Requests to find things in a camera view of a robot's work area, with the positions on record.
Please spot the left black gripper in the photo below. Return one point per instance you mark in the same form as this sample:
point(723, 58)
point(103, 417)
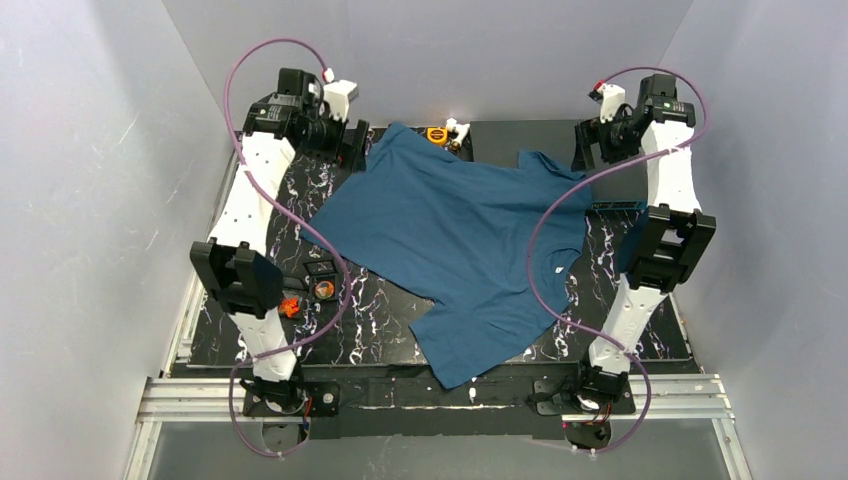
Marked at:
point(357, 145)

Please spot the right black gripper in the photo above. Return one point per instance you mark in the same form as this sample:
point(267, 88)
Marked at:
point(586, 147)

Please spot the blue t-shirt garment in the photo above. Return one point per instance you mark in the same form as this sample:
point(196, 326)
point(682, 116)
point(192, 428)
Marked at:
point(490, 246)

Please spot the round orange pin badge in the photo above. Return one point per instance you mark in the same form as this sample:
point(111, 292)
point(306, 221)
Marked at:
point(325, 290)

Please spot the red flower brooch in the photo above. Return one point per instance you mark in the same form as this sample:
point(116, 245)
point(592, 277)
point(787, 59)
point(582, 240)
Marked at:
point(290, 308)

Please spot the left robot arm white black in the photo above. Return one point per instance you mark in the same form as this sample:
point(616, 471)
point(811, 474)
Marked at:
point(305, 114)

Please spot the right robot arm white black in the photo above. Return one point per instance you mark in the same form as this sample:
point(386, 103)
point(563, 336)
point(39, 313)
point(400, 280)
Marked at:
point(672, 232)

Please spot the yellow tape measure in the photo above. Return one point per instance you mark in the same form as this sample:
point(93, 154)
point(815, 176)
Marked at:
point(437, 135)

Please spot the small white figurine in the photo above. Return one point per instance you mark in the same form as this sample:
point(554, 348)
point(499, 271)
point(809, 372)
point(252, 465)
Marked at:
point(458, 131)

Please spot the black square tray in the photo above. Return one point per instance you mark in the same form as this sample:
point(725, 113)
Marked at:
point(294, 284)
point(320, 267)

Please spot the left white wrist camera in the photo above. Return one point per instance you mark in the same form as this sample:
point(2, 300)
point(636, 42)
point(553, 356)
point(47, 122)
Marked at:
point(338, 95)

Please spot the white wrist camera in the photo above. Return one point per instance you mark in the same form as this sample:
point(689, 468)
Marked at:
point(610, 98)
point(338, 95)

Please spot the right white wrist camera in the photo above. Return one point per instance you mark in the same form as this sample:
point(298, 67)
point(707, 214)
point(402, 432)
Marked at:
point(610, 98)

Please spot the dark grey network switch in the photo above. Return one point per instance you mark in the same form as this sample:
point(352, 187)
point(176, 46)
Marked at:
point(499, 143)

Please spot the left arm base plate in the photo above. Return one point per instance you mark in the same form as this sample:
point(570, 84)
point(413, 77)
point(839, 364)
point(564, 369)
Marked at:
point(289, 399)

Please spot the aluminium frame rail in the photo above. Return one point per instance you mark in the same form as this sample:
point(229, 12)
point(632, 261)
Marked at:
point(380, 406)

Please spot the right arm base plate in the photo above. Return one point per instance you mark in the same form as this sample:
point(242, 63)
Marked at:
point(592, 395)

